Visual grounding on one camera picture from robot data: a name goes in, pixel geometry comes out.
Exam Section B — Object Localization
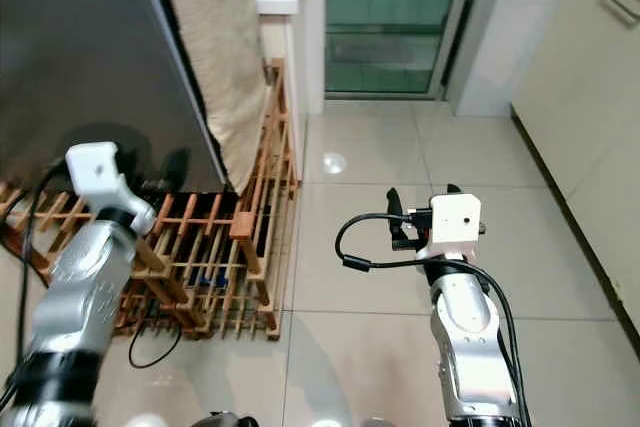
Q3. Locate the green glass door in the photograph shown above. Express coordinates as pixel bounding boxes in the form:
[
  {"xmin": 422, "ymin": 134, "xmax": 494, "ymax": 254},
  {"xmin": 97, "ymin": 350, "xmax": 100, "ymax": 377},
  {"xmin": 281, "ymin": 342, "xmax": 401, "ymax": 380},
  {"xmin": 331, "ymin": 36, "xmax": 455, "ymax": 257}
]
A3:
[{"xmin": 324, "ymin": 0, "xmax": 473, "ymax": 100}]

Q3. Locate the wooden wine rack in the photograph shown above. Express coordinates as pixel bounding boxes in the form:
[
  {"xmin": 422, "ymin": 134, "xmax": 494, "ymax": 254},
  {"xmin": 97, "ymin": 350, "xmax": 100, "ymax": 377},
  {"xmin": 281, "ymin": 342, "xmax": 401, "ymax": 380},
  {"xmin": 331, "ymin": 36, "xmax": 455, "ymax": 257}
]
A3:
[{"xmin": 0, "ymin": 59, "xmax": 302, "ymax": 342}]

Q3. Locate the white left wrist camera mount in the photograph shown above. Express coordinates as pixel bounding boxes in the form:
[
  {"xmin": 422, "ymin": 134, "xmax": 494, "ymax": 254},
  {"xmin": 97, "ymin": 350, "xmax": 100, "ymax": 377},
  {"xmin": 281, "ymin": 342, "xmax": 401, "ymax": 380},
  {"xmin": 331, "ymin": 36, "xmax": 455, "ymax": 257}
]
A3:
[{"xmin": 65, "ymin": 141, "xmax": 153, "ymax": 236}]

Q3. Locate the beige cloth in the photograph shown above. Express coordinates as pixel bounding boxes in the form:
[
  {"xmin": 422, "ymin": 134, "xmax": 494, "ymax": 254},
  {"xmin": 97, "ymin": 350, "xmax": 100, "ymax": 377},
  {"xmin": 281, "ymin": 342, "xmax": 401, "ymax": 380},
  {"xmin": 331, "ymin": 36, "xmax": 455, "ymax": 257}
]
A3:
[{"xmin": 155, "ymin": 0, "xmax": 272, "ymax": 194}]

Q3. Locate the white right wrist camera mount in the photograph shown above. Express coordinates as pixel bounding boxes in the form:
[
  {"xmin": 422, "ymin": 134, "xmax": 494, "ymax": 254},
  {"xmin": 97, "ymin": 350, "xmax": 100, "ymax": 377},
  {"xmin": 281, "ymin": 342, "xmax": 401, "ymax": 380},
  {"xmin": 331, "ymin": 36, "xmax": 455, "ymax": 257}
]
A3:
[{"xmin": 418, "ymin": 192, "xmax": 483, "ymax": 263}]

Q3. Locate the cream tall cabinet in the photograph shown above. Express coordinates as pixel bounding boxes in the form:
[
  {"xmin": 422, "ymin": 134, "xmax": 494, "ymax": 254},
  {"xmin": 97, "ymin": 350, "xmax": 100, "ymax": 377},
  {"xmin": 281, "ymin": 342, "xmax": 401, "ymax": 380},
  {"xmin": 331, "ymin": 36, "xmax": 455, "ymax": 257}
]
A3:
[{"xmin": 510, "ymin": 0, "xmax": 640, "ymax": 323}]

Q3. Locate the blue capped bottle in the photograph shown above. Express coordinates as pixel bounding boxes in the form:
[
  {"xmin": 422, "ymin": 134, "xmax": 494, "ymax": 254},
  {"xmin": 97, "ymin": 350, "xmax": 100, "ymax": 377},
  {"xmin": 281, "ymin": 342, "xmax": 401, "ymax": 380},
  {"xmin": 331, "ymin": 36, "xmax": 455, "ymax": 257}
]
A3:
[{"xmin": 178, "ymin": 265, "xmax": 223, "ymax": 293}]

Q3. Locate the dark robot left foot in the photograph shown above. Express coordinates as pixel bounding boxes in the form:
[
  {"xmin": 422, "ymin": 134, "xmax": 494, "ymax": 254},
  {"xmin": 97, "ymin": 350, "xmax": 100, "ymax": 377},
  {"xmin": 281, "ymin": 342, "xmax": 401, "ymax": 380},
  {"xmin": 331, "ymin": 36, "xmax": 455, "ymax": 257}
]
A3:
[{"xmin": 198, "ymin": 411, "xmax": 246, "ymax": 427}]

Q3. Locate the thin black power cable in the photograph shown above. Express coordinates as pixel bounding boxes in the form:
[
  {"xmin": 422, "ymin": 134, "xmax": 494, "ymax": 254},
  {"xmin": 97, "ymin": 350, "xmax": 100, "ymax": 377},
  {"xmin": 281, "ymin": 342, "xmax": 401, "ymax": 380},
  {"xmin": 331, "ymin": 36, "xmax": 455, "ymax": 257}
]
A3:
[{"xmin": 127, "ymin": 320, "xmax": 183, "ymax": 370}]

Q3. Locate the grey cabinet handle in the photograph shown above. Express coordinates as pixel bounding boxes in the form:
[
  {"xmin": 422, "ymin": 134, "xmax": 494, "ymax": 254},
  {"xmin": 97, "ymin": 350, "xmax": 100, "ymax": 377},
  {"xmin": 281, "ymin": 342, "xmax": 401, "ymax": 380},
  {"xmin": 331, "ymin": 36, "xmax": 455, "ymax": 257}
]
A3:
[{"xmin": 600, "ymin": 0, "xmax": 640, "ymax": 28}]

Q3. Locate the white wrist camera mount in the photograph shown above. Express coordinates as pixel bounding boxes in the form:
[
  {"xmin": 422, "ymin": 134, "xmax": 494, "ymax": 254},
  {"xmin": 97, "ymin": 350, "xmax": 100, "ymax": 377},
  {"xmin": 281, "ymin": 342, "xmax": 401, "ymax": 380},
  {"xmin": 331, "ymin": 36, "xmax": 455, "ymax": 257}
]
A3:
[
  {"xmin": 418, "ymin": 192, "xmax": 483, "ymax": 263},
  {"xmin": 65, "ymin": 141, "xmax": 153, "ymax": 236}
]

